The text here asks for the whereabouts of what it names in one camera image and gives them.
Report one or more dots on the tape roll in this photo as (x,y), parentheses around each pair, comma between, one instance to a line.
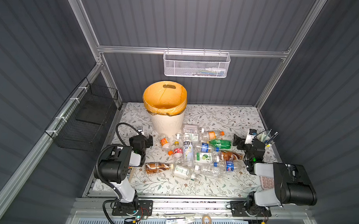
(206,219)

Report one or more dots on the clear bottle blue label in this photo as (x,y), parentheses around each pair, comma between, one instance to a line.
(204,147)
(229,166)

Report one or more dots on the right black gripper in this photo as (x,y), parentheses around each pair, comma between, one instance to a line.
(244,142)

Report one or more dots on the clear bottle orange cap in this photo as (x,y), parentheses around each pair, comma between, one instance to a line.
(211,135)

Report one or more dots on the brown tea bottle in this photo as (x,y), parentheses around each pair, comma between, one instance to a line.
(156,167)

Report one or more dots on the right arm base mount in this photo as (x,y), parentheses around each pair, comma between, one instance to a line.
(244,209)

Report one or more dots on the clear bottle white label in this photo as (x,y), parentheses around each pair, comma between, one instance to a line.
(195,137)

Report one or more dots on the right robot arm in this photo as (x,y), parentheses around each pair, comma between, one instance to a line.
(291,183)

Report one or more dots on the small bottle orange label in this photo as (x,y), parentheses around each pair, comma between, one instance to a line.
(164,142)

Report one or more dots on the white ribbed trash bin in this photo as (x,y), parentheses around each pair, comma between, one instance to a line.
(168,125)

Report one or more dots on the white wire wall basket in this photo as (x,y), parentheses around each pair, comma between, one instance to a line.
(196,64)

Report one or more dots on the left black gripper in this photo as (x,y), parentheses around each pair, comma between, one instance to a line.
(147,141)

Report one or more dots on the brown coffee bottle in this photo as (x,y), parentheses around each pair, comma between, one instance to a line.
(230,156)

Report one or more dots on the bottle green lime label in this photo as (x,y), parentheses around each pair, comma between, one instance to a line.
(206,158)

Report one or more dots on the bottle red label yellow cap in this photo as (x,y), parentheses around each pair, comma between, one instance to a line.
(177,153)

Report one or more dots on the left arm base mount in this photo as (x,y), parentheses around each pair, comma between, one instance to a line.
(136,208)

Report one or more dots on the pink calculator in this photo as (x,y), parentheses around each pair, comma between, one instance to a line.
(267,182)

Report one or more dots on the tall clear bottle dark label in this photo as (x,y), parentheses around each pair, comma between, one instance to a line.
(188,151)

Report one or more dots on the green plastic bottle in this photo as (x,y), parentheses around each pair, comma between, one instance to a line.
(221,144)

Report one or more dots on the square clear bottle white cap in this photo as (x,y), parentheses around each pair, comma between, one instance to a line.
(192,129)

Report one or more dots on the orange bin liner bag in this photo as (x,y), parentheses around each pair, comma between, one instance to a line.
(165,98)

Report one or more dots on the silver foil wrapper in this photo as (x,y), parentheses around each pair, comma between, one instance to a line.
(184,220)

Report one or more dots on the white pen holder cup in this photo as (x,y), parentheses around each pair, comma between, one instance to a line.
(267,137)

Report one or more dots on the black wire side basket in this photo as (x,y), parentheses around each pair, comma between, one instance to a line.
(86,119)

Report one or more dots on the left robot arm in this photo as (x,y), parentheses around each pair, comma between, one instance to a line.
(114,160)

